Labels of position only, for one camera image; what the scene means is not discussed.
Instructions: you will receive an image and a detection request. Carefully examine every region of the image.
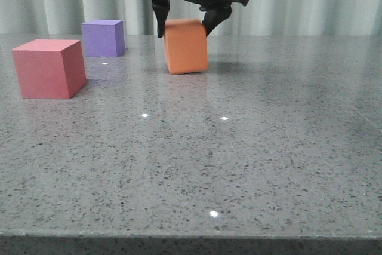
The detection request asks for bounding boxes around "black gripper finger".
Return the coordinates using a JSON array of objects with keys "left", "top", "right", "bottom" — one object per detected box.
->
[
  {"left": 152, "top": 0, "right": 169, "bottom": 38},
  {"left": 199, "top": 2, "right": 232, "bottom": 37}
]

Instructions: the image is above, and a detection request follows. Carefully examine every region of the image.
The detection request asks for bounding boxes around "pale green curtain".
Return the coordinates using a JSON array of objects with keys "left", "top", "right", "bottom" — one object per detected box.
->
[{"left": 1, "top": 0, "right": 381, "bottom": 36}]

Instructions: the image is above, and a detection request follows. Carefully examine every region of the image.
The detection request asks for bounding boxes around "orange foam cube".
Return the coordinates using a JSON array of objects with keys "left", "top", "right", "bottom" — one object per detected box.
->
[{"left": 164, "top": 19, "right": 208, "bottom": 75}]

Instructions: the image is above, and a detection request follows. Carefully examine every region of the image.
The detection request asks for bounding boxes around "purple foam cube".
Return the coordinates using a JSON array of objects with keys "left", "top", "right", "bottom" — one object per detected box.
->
[{"left": 81, "top": 20, "right": 125, "bottom": 57}]

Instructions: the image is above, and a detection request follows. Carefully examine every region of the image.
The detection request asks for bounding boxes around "red foam cube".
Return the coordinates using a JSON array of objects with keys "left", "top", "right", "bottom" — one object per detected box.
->
[{"left": 11, "top": 39, "right": 87, "bottom": 99}]

